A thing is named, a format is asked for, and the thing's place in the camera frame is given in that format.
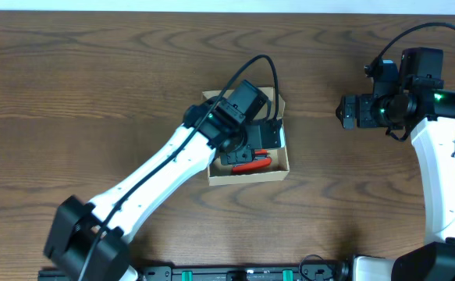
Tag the red utility knife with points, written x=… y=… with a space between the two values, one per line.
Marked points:
x=261 y=153

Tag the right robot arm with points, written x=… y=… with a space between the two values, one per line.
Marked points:
x=410 y=97

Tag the cardboard box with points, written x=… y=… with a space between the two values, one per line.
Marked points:
x=219 y=174

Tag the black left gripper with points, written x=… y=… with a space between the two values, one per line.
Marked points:
x=240 y=156

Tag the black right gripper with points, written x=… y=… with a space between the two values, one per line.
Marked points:
x=349 y=112

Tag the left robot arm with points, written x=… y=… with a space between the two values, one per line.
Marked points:
x=90 y=241

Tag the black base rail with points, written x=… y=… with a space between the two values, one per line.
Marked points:
x=311 y=270

